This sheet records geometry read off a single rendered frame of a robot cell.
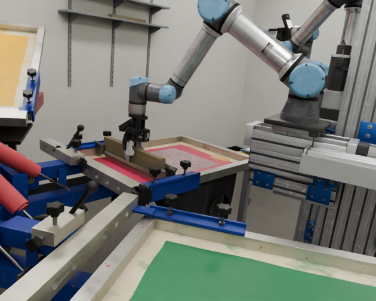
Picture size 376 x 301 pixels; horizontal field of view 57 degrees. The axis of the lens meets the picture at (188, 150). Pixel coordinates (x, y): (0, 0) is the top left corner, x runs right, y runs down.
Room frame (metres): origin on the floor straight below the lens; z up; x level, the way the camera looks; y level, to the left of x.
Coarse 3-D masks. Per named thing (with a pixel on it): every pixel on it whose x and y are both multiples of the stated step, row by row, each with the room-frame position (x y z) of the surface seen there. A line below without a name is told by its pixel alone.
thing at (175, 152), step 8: (152, 152) 1.75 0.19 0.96; (160, 152) 1.76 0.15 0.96; (168, 152) 1.78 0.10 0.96; (176, 152) 1.79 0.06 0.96; (184, 152) 1.81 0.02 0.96; (192, 152) 1.83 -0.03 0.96; (200, 152) 1.84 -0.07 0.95; (96, 160) 1.53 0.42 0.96; (104, 160) 1.54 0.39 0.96; (112, 160) 1.55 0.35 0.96; (168, 160) 1.64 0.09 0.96; (112, 168) 1.44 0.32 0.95; (120, 168) 1.45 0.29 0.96; (128, 168) 1.46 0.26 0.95
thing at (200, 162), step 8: (176, 160) 1.65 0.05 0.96; (192, 160) 1.68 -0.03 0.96; (200, 160) 1.69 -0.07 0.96; (208, 160) 1.71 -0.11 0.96; (216, 160) 1.72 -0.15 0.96; (192, 168) 1.54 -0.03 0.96; (200, 168) 1.56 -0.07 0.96; (208, 168) 1.57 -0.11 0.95; (128, 176) 1.36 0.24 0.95; (136, 176) 1.37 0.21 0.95; (144, 176) 1.38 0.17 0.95
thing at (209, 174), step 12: (132, 144) 1.78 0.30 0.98; (144, 144) 1.84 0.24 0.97; (156, 144) 1.90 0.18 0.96; (192, 144) 1.98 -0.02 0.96; (204, 144) 1.92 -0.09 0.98; (228, 156) 1.80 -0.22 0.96; (240, 156) 1.75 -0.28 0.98; (216, 168) 1.47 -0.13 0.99; (228, 168) 1.50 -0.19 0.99; (240, 168) 1.57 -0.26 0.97; (204, 180) 1.38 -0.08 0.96
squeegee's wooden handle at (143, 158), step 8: (104, 136) 1.58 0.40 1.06; (104, 144) 1.58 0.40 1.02; (112, 144) 1.53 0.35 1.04; (120, 144) 1.49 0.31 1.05; (112, 152) 1.53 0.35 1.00; (120, 152) 1.49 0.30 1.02; (136, 152) 1.41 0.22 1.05; (144, 152) 1.38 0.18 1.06; (136, 160) 1.41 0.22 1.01; (144, 160) 1.37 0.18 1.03; (152, 160) 1.34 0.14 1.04; (160, 160) 1.31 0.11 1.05
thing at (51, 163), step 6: (42, 162) 1.18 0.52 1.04; (48, 162) 1.19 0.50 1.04; (54, 162) 1.20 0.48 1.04; (60, 162) 1.20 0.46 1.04; (42, 168) 1.14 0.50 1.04; (48, 168) 1.15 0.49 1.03; (54, 168) 1.17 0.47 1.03; (72, 168) 1.22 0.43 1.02; (78, 168) 1.24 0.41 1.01; (48, 174) 1.15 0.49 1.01; (54, 174) 1.17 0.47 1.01; (72, 174) 1.22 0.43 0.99
